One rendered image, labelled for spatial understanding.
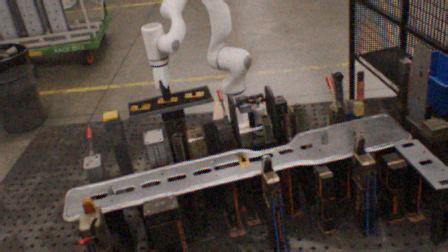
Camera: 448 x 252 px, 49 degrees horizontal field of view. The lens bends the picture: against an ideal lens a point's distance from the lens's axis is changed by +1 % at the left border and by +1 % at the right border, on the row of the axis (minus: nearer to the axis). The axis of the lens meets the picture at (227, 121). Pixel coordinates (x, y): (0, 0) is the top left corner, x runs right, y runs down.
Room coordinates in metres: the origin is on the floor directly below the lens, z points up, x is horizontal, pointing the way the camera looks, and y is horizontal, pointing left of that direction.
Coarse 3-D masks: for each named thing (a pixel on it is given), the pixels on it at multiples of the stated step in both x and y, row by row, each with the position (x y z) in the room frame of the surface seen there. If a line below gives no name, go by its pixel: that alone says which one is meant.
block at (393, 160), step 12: (384, 156) 1.49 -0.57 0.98; (396, 156) 1.48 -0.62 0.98; (384, 168) 1.47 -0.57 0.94; (396, 168) 1.41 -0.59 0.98; (384, 180) 1.46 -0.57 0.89; (396, 180) 1.41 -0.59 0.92; (384, 192) 1.46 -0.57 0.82; (396, 192) 1.42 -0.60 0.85; (384, 204) 1.45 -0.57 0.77; (396, 204) 1.41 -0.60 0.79; (384, 216) 1.44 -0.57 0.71; (396, 216) 1.41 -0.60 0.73
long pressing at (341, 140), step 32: (320, 128) 1.71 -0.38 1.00; (352, 128) 1.68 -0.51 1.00; (384, 128) 1.64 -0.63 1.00; (192, 160) 1.62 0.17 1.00; (224, 160) 1.59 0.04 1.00; (288, 160) 1.53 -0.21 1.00; (320, 160) 1.50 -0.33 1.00; (96, 192) 1.52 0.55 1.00; (128, 192) 1.48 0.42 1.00; (160, 192) 1.45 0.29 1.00
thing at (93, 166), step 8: (88, 160) 1.66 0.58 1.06; (96, 160) 1.65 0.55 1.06; (88, 168) 1.60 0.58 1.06; (96, 168) 1.61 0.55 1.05; (104, 168) 1.68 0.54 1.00; (88, 176) 1.60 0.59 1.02; (96, 176) 1.61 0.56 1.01; (104, 176) 1.62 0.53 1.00; (104, 216) 1.61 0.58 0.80; (112, 224) 1.61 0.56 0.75; (112, 232) 1.60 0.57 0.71
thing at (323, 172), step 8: (320, 168) 1.46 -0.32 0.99; (320, 176) 1.42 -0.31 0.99; (328, 176) 1.41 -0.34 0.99; (320, 184) 1.42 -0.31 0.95; (328, 184) 1.40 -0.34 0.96; (320, 192) 1.42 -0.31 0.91; (328, 192) 1.40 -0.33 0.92; (320, 200) 1.44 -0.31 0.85; (328, 200) 1.40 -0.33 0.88; (320, 208) 1.45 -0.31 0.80; (328, 208) 1.40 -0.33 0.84; (320, 216) 1.44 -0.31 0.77; (328, 216) 1.40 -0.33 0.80; (320, 224) 1.44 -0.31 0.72; (328, 224) 1.41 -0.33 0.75; (328, 232) 1.40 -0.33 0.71; (336, 232) 1.41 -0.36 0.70
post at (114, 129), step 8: (112, 120) 1.81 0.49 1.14; (120, 120) 1.83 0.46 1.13; (112, 128) 1.80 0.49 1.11; (120, 128) 1.80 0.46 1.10; (112, 136) 1.80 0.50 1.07; (120, 136) 1.80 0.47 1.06; (112, 144) 1.79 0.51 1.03; (120, 144) 1.80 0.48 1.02; (120, 152) 1.80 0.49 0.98; (128, 152) 1.84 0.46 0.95; (120, 160) 1.80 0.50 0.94; (128, 160) 1.81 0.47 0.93; (120, 168) 1.80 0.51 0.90; (128, 168) 1.80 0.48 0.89
